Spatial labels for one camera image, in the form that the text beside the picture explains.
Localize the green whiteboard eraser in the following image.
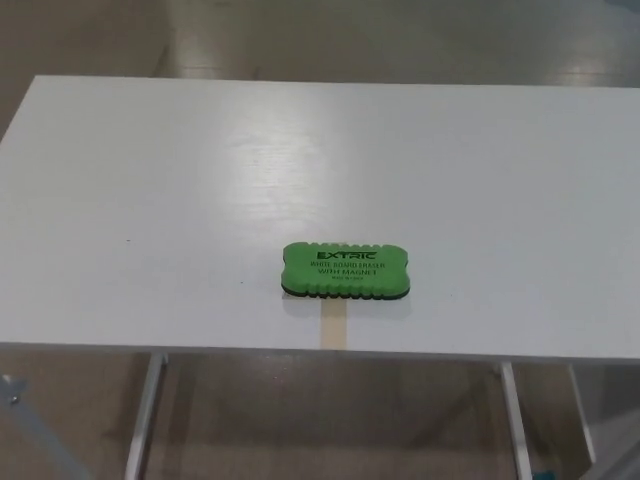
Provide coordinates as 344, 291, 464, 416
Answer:
278, 241, 412, 304

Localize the long beige masking tape strip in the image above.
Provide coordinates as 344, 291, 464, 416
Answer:
318, 301, 348, 348

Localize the white metal table leg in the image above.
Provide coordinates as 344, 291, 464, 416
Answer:
566, 363, 599, 465
498, 361, 533, 480
124, 350, 169, 480

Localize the grey metal frame bar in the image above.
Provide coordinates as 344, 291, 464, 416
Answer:
0, 373, 92, 480

